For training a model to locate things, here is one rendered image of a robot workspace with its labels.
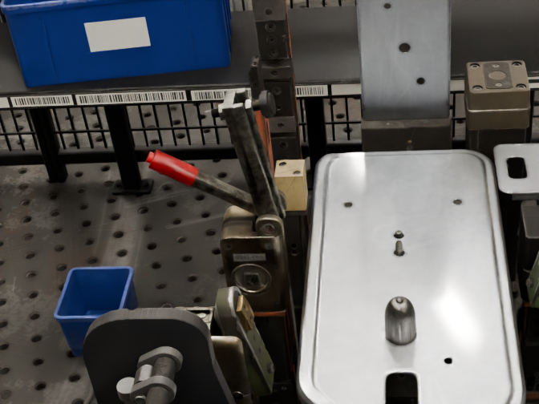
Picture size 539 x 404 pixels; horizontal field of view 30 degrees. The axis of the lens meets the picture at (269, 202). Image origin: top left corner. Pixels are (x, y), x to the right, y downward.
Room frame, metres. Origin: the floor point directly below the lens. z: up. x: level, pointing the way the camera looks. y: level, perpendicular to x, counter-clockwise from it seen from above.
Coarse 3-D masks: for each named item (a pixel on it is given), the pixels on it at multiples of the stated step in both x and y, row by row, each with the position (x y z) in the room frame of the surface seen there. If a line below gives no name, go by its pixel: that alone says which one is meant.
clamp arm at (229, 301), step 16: (224, 288) 0.71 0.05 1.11; (224, 304) 0.69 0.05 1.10; (240, 304) 0.70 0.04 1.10; (224, 320) 0.69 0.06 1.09; (240, 320) 0.69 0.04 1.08; (224, 336) 0.69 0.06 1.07; (240, 336) 0.68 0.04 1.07; (256, 336) 0.71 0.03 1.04; (256, 352) 0.69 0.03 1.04; (256, 368) 0.68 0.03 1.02; (272, 368) 0.69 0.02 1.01; (256, 384) 0.68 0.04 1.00; (272, 384) 0.69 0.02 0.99
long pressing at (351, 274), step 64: (320, 192) 0.97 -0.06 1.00; (384, 192) 0.96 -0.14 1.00; (448, 192) 0.94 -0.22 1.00; (320, 256) 0.86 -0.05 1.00; (384, 256) 0.85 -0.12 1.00; (448, 256) 0.83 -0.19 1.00; (320, 320) 0.76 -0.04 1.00; (384, 320) 0.75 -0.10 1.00; (448, 320) 0.73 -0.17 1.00; (512, 320) 0.73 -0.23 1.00; (320, 384) 0.67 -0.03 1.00; (384, 384) 0.66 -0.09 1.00; (448, 384) 0.65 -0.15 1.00; (512, 384) 0.64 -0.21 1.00
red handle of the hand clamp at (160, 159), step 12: (156, 156) 0.89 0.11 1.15; (168, 156) 0.89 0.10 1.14; (156, 168) 0.88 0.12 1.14; (168, 168) 0.88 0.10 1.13; (180, 168) 0.88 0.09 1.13; (192, 168) 0.88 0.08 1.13; (180, 180) 0.88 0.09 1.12; (192, 180) 0.88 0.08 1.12; (204, 180) 0.88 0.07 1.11; (216, 180) 0.88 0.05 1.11; (216, 192) 0.87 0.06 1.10; (228, 192) 0.87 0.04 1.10; (240, 192) 0.88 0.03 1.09; (240, 204) 0.87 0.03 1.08; (252, 204) 0.87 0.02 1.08
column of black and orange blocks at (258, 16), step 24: (264, 0) 1.16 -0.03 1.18; (264, 24) 1.16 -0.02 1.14; (288, 24) 1.18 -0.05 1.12; (264, 48) 1.16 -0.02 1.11; (288, 48) 1.17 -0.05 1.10; (264, 72) 1.16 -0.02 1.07; (288, 72) 1.15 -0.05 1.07; (288, 96) 1.16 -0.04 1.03; (288, 120) 1.16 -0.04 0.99; (288, 144) 1.16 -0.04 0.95
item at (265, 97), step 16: (240, 96) 0.88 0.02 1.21; (272, 96) 0.87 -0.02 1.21; (224, 112) 0.86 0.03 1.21; (240, 112) 0.86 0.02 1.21; (272, 112) 0.86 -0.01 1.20; (240, 128) 0.86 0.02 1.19; (256, 128) 0.88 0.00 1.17; (240, 144) 0.86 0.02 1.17; (256, 144) 0.86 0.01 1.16; (240, 160) 0.86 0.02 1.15; (256, 160) 0.86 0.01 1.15; (256, 176) 0.86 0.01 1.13; (272, 176) 0.88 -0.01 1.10; (256, 192) 0.86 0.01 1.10; (272, 192) 0.88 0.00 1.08; (256, 208) 0.86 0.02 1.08; (272, 208) 0.85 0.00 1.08
